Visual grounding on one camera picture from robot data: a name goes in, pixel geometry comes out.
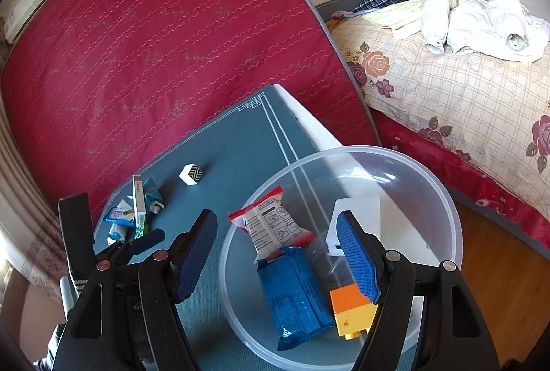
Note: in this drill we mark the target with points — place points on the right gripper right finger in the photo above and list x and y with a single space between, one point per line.
387 278

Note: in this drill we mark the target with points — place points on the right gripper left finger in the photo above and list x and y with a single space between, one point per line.
166 279

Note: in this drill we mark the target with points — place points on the blue Aji cracker packet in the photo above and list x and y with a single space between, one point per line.
120 219

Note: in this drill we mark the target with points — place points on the white patterned cube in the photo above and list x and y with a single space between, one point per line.
191 174

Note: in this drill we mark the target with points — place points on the white medicine box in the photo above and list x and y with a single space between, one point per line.
139 208

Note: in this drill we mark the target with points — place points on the teal blue wrapper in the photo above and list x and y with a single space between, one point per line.
154 202

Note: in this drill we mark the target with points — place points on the orange yellow toy block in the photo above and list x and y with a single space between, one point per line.
354 312

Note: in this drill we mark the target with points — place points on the clear plastic bowl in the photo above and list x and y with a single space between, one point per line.
394 197

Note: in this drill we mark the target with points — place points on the white box in bowl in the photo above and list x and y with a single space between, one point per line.
366 211

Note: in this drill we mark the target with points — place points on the dark blue snack packet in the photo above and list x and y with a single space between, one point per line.
297 303

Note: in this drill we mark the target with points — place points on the red white snack packet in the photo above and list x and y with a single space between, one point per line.
270 226

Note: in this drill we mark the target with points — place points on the teal table mat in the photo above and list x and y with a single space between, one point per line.
235 151

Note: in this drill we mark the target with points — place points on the beige patterned curtain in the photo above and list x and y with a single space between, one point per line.
30 232

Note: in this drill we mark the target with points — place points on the floral plaid bed quilt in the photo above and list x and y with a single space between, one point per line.
493 113

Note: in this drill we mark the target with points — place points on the red quilted mattress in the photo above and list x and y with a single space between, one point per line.
95 89

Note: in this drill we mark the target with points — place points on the white crumpled clothes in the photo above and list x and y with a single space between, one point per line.
503 29

